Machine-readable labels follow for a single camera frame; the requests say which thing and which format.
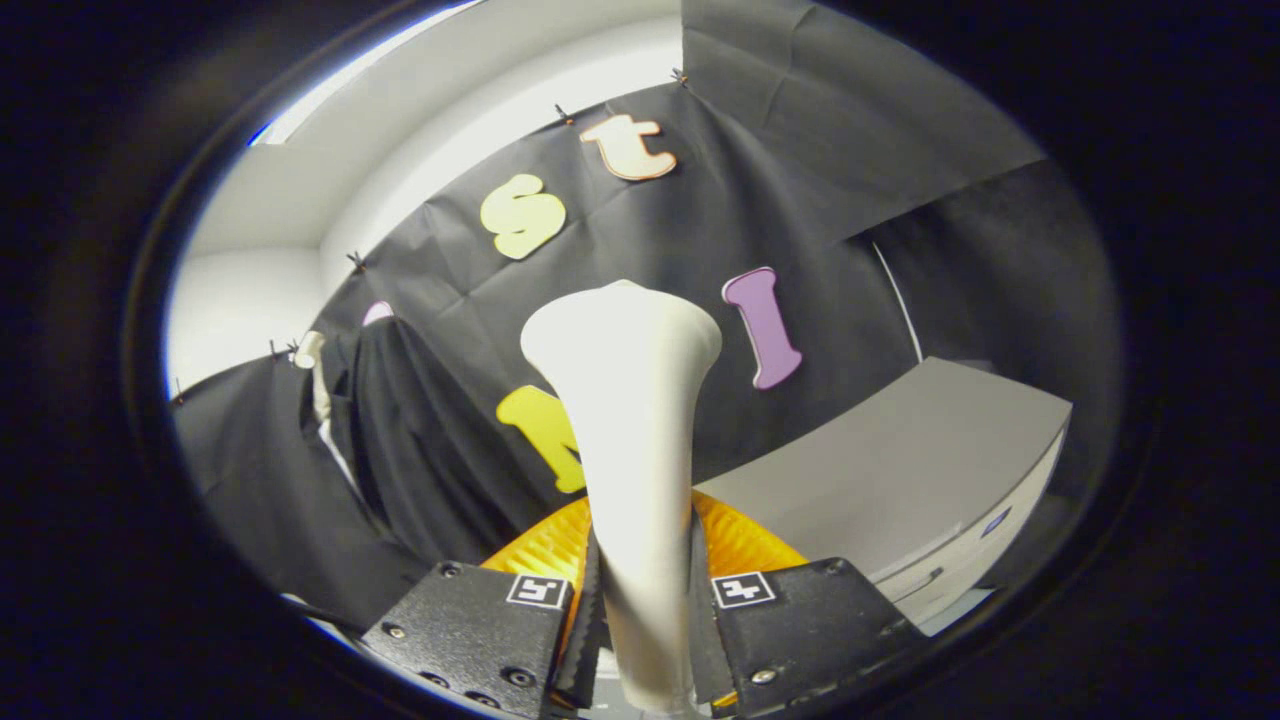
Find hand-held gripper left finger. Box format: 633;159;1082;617
360;497;604;720

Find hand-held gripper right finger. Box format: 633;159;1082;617
688;490;926;719

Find black suit jacket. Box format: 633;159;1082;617
300;318;546;566

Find white shirt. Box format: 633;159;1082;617
316;415;363;496

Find white garment steamer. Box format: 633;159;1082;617
520;280;723;716

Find grey cabinet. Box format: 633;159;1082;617
695;357;1073;626

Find cream plastic hanger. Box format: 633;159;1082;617
292;330;333;423

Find black backdrop cloth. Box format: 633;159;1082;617
170;0;1123;633

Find thin white cable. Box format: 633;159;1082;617
872;240;923;363

